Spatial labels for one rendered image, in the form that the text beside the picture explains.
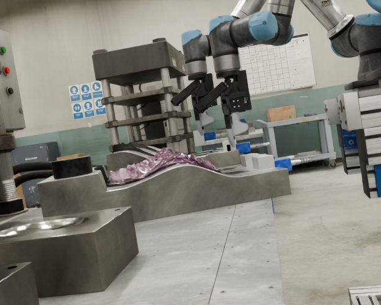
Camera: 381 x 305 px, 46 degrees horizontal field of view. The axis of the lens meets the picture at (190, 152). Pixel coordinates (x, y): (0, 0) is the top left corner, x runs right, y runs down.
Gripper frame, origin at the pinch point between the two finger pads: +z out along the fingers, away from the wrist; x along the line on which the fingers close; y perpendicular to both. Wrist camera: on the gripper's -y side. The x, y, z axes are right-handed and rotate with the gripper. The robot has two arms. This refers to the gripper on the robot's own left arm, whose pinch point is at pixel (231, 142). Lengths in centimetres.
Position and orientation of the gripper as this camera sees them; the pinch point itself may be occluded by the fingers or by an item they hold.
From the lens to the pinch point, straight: 130.2
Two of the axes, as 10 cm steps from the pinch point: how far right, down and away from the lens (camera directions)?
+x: 1.5, -0.8, 9.9
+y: 9.8, -1.4, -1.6
